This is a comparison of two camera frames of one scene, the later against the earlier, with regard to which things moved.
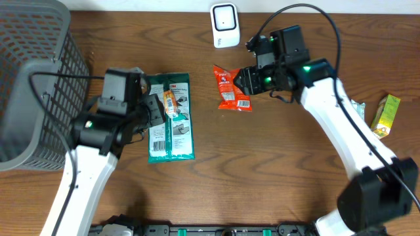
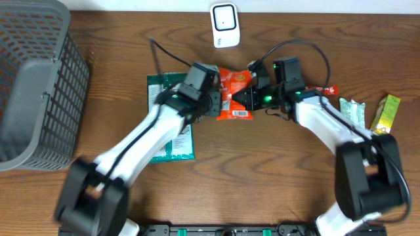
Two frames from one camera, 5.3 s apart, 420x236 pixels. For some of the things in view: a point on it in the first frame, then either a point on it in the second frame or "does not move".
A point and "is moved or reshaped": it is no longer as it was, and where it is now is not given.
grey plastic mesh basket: [44, 84] does not move
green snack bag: [174, 138] does not move
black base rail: [203, 230] does not move
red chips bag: [231, 98] is moved or reshaped
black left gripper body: [149, 113] -> [210, 104]
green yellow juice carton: [384, 116] does not move
